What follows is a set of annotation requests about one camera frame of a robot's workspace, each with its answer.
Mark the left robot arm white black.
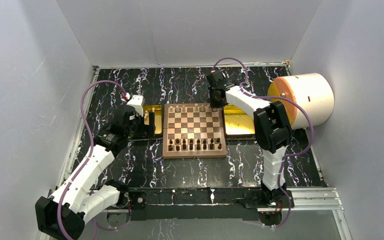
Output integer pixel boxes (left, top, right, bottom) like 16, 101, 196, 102
35, 95, 155, 240

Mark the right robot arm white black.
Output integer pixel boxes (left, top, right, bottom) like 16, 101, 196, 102
206, 70, 292, 207

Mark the wooden chess board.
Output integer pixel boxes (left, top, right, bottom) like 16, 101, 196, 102
162, 103, 227, 159

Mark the left gold tin tray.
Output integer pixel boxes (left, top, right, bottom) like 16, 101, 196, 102
143, 104, 164, 136

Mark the gold tin tray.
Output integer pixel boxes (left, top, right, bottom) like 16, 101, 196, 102
223, 105, 255, 139
143, 104, 164, 136

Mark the right gold tin tray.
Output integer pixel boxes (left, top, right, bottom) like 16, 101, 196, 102
223, 105, 255, 139

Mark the white cylinder orange lid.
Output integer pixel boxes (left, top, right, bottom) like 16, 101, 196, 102
267, 73, 335, 126

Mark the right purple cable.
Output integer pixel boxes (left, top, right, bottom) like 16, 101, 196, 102
211, 57, 315, 229

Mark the purple cable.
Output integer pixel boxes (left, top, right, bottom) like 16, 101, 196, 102
211, 57, 315, 229
56, 80, 128, 240

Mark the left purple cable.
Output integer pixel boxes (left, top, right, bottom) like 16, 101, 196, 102
56, 80, 128, 240

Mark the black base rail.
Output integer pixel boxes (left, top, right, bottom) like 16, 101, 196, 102
105, 187, 296, 229

